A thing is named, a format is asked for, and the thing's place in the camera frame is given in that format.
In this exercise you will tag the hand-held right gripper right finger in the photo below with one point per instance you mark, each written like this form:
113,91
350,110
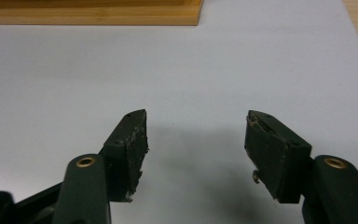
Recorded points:
276,155

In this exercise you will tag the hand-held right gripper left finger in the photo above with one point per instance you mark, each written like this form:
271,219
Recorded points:
126,161

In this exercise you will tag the wooden three-tier shoe rack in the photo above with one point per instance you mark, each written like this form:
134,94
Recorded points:
90,17

